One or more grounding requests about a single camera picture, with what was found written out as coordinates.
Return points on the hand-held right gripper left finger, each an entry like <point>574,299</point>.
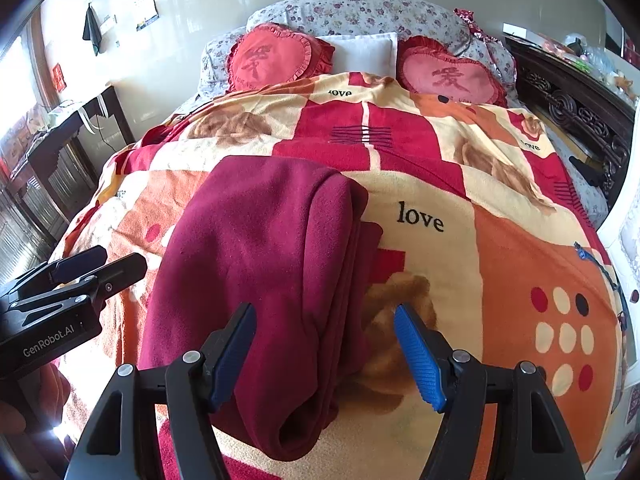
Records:
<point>232,355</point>

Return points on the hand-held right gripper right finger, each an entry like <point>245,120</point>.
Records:
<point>420,360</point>

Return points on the maroon fleece garment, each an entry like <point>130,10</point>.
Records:
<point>250,260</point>

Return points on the red orange patterned blanket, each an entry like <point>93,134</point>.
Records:
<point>500,285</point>

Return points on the dark wooden desk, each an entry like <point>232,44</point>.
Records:
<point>65,150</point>

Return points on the pink heart-shaped cushion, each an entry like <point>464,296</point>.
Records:
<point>450,77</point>

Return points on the small floral pillow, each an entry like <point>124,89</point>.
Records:
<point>215,57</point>

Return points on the dark carved wooden headboard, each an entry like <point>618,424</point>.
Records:
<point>575,105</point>

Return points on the dark hanging cloth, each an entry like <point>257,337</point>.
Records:
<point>92,27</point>

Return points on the red heart-shaped cushion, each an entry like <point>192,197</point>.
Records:
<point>275,55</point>

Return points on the white pillow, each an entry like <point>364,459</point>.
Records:
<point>362,52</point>

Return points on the pile of colourful packets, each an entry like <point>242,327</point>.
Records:
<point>595,57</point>

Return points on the long floral pillow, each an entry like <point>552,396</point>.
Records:
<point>375,10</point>

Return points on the red paper wall sticker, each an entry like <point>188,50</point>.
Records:
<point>58,76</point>

